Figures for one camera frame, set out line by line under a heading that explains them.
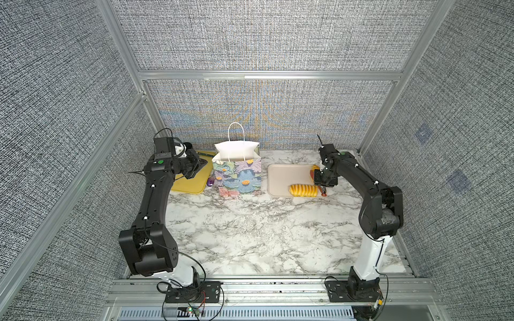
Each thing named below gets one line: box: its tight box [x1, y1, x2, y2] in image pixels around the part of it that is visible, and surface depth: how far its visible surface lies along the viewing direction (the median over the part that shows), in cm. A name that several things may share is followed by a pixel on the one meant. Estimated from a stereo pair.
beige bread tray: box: [267, 163, 316, 198], surface depth 108 cm
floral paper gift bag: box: [211, 140, 262, 199], surface depth 90 cm
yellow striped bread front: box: [289, 183, 319, 198], surface depth 100 cm
